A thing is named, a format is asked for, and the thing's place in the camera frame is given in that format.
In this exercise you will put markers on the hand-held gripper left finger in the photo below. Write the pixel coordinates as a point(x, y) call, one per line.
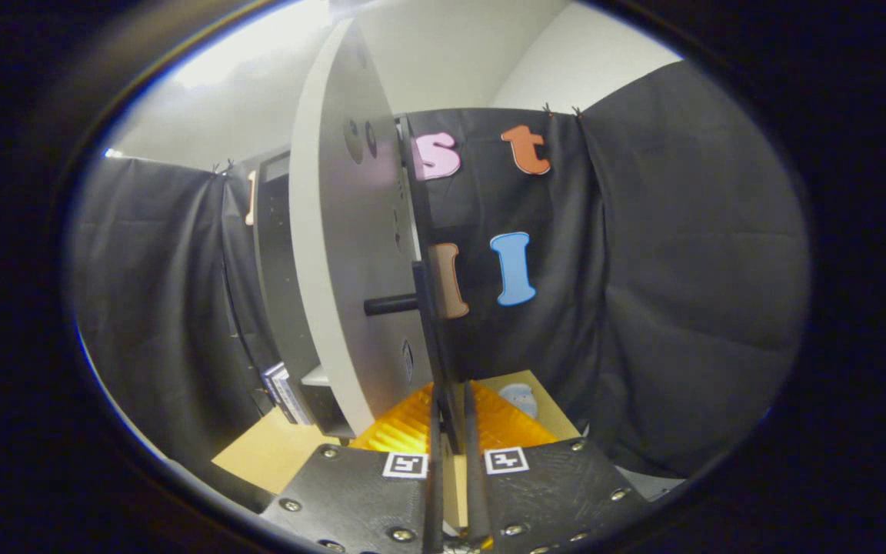
point(435, 500)

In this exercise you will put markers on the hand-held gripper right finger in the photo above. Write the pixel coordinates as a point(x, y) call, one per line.
point(476, 492)

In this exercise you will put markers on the small pale blue object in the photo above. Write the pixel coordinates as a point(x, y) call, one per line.
point(518, 398)

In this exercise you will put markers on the black backdrop cloth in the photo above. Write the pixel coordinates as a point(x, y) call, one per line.
point(681, 269)

